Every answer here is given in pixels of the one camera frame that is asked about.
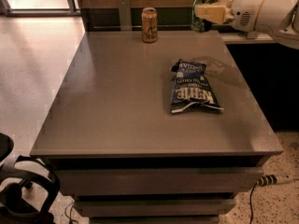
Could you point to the blue kettle chips bag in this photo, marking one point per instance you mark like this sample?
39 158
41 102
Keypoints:
191 89

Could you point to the top grey drawer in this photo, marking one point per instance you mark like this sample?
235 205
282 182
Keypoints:
157 181

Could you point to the left metal bracket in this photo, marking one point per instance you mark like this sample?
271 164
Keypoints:
124 8

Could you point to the middle grey drawer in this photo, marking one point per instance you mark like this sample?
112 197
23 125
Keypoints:
155 208

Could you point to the bottom grey drawer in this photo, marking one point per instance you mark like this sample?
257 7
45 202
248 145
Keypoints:
154 220

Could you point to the white power strip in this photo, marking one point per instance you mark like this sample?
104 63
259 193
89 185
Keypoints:
268 180

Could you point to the metal window frame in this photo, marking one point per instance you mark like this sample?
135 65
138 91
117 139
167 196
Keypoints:
39 8

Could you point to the grey drawer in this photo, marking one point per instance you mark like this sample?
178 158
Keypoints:
157 181
155 208
154 220

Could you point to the orange soda can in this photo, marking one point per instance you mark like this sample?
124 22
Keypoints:
149 18

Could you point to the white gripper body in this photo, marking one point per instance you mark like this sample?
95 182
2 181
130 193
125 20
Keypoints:
245 9

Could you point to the green soda can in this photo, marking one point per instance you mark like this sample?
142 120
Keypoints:
198 24

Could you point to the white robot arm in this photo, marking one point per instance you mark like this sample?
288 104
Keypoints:
276 18

